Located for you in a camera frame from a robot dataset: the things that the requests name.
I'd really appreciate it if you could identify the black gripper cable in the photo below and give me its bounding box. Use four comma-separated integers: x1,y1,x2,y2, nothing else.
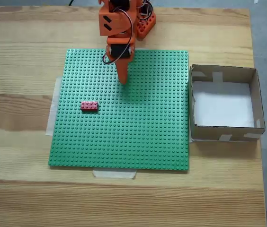
102,7,135,65

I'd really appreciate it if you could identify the brown cardboard box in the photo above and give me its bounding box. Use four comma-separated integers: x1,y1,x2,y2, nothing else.
189,64,266,142

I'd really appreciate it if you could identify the masking tape strip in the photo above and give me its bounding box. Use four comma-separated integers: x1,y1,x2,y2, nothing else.
92,169,138,180
45,75,62,137

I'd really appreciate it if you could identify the white paper sheet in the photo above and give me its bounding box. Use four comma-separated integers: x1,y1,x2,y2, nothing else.
192,81,254,128

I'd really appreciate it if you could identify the green lego baseplate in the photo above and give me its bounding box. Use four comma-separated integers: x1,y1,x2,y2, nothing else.
48,49,190,173

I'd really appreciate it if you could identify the red lego block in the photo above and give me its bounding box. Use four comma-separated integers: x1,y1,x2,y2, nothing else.
80,101,99,112

